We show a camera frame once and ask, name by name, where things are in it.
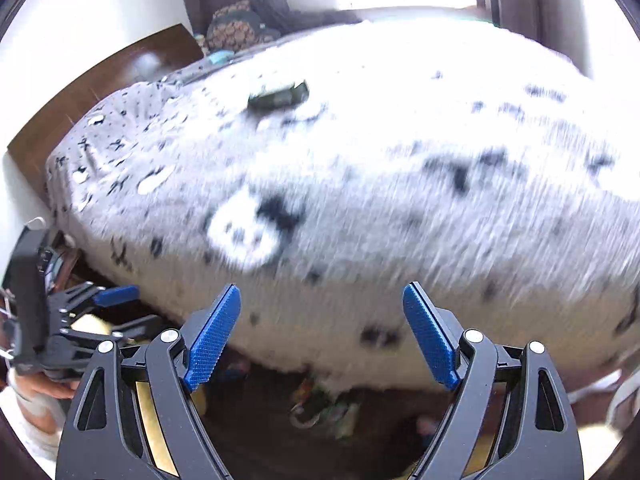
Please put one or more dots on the grey printed bedsheet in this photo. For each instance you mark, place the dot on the grey printed bedsheet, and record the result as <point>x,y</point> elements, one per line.
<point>130,140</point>

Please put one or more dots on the dark patterned pillow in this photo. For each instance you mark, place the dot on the dark patterned pillow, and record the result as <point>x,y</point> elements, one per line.
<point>240,25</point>

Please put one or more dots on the colourful snack wrapper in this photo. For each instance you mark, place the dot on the colourful snack wrapper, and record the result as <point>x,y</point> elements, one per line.
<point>325,410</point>

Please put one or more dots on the fluffy grey spotted blanket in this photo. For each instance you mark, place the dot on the fluffy grey spotted blanket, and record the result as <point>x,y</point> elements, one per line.
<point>400,185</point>

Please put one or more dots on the brown wooden headboard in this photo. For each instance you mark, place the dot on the brown wooden headboard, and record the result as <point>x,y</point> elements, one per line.
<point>100,75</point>

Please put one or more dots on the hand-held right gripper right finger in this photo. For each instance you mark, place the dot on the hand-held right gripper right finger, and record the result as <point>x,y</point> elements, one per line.
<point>430,340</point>

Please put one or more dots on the dark wrapper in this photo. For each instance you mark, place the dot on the dark wrapper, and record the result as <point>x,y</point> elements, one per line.
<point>280,96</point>

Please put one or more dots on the person's left forearm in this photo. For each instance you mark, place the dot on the person's left forearm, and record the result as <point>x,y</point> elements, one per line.
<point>30,425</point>

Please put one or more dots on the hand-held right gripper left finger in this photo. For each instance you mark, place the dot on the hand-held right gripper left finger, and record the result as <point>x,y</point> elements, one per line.
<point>212,340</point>

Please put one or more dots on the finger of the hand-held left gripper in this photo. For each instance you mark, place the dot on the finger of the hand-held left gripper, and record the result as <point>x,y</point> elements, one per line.
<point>115,296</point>
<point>130,330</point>

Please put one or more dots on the white object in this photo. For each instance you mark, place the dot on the white object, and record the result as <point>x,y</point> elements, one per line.
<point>600,387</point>

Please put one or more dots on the yellow fluffy cloth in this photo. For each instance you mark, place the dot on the yellow fluffy cloth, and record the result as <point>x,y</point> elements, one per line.
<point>155,425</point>

